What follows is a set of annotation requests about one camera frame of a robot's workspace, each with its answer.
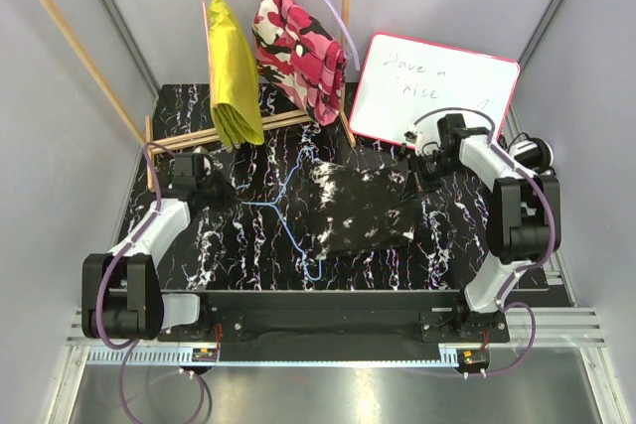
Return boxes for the blue wire hanger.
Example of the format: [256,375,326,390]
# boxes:
[232,143,323,291]

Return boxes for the pink camouflage trousers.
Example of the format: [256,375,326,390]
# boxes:
[251,0,347,126]

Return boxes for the black headphones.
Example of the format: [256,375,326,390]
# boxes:
[508,132,556,175]

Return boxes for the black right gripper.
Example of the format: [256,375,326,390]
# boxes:
[401,151,465,203]

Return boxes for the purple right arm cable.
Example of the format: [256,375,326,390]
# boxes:
[411,105,556,379]

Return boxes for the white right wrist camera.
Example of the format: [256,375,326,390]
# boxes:
[404,125,439,157]

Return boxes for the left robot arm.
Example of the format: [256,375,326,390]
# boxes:
[80,147,238,350]

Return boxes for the aluminium rail frame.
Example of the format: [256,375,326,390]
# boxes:
[46,307,634,423]

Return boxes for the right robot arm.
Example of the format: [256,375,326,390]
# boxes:
[402,107,561,342]

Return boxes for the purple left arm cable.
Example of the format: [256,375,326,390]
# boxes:
[93,141,215,423]

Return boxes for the wooden clothes rack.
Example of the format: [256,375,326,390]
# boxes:
[10,0,357,192]

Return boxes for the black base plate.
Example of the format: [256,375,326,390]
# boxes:
[159,290,509,363]

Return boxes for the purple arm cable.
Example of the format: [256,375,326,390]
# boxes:
[93,141,215,423]
[411,105,556,379]

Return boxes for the black white patterned trousers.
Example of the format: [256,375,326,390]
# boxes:
[307,160,422,260]

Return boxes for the yellow-green folded garment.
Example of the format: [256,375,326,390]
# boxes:
[207,0,264,149]

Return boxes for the pink framed whiteboard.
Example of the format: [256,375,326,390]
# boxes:
[349,33,521,146]

